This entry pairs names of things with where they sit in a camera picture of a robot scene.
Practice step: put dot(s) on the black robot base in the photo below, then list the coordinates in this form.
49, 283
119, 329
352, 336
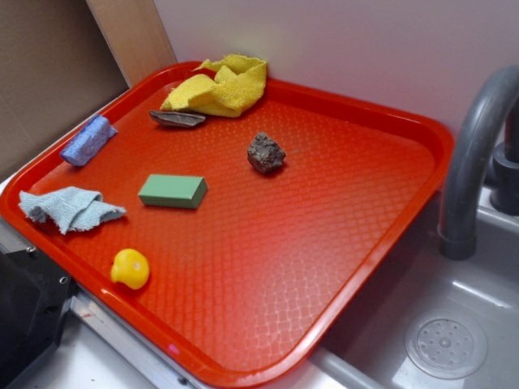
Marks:
35, 298

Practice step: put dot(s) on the yellow cloth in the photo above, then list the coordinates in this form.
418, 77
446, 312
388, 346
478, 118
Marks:
225, 88

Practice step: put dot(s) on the light blue cloth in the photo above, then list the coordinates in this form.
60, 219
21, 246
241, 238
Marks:
72, 209

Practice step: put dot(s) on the brown rock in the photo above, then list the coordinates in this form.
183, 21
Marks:
265, 154

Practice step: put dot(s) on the red plastic tray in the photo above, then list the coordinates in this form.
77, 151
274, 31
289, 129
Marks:
243, 287

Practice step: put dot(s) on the green rectangular block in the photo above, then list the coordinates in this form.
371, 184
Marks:
173, 191

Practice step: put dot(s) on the flat brown stone piece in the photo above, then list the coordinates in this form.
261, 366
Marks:
176, 119

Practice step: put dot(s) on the yellow plastic toy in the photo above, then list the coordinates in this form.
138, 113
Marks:
130, 268

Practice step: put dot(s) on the blue sponge block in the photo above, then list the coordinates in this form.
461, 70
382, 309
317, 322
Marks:
88, 141

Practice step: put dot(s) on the wooden board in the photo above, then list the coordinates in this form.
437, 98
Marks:
135, 35

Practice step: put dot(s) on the grey sink basin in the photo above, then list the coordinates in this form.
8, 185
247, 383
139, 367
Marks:
365, 348

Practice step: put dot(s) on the grey sink faucet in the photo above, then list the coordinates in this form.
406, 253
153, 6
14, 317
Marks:
487, 143

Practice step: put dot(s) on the sink drain strainer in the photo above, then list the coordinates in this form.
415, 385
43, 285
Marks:
445, 344

